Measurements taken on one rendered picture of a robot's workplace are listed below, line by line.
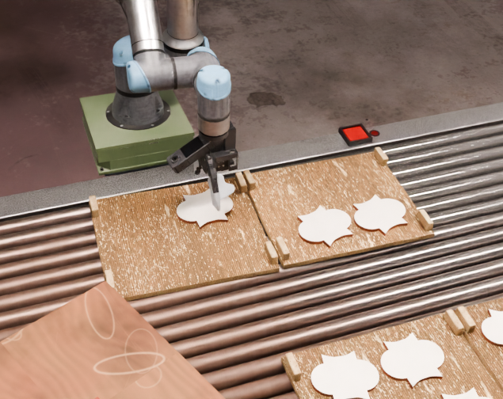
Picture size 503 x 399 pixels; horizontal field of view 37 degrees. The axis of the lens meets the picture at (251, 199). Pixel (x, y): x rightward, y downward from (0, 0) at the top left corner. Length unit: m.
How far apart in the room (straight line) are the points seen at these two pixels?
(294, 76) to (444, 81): 0.83
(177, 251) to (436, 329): 0.64
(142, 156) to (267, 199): 0.40
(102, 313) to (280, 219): 0.57
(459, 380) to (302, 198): 0.64
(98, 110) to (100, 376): 1.00
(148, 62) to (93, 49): 2.68
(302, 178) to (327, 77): 2.21
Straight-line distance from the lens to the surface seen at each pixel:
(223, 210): 1.96
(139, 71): 1.78
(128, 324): 1.59
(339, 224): 1.95
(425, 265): 1.93
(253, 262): 1.84
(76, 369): 1.54
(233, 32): 4.61
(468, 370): 1.73
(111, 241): 1.90
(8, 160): 3.72
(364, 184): 2.09
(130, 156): 2.18
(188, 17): 2.09
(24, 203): 2.07
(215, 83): 1.70
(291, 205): 2.00
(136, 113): 2.20
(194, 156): 1.80
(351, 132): 2.28
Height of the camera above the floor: 2.28
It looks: 42 degrees down
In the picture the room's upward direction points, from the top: 3 degrees clockwise
